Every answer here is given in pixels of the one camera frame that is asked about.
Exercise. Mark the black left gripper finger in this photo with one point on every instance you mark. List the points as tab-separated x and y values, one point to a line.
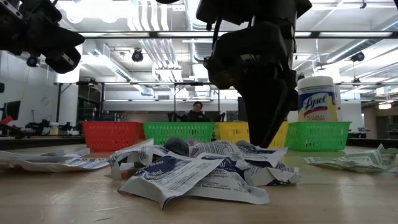
62	46
56	32

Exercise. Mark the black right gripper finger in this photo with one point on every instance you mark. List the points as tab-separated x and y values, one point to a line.
255	115
276	112

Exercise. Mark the yellow plastic slotted basket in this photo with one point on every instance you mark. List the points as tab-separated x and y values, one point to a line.
230	132

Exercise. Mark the Lysol wipes canister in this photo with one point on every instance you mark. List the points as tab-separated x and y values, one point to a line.
320	105

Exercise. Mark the green plastic slotted basket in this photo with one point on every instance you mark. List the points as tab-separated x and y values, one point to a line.
317	137
174	130

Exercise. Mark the person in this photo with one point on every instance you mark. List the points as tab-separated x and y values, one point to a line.
196	115

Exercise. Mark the black computer monitor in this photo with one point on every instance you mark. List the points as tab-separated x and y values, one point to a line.
12	109

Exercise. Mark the red object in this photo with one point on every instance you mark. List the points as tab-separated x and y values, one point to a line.
6	119

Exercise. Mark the white jar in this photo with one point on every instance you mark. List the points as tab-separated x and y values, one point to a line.
54	129

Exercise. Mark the green printed packet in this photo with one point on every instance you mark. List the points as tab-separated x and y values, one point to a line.
388	152
351	161

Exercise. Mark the red plastic slotted basket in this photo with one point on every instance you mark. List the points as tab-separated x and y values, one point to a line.
109	137

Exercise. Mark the glowing rectangular lamp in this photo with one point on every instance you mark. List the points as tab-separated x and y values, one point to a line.
385	106

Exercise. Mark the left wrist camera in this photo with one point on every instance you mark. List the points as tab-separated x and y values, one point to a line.
40	11

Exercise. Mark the black hanging camera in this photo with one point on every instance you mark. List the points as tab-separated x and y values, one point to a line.
357	56
32	61
136	55

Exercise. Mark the black workstation frame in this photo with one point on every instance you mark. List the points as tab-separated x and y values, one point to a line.
174	93

